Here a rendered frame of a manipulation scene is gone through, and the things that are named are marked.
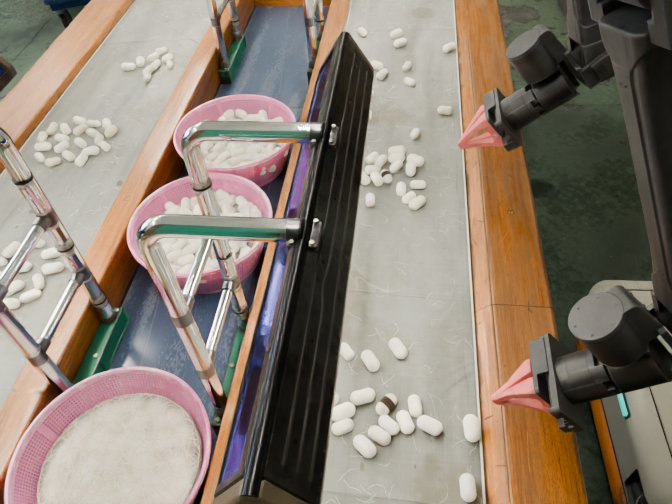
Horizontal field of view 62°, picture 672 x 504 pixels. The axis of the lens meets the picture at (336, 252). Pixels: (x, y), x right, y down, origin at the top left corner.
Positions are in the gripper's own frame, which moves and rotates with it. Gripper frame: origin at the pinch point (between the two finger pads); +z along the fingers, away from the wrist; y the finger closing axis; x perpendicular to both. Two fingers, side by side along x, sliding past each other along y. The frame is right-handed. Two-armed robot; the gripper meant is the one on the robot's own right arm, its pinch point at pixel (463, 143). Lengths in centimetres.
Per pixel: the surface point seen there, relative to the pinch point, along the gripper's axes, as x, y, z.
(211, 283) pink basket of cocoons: -17, 23, 42
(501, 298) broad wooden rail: 11.2, 26.7, 1.8
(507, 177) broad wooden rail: 13.3, -2.3, -1.0
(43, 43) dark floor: -77, -198, 220
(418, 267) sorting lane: 4.6, 19.1, 13.2
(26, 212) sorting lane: -46, 10, 72
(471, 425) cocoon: 8.0, 48.1, 6.5
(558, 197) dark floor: 96, -82, 19
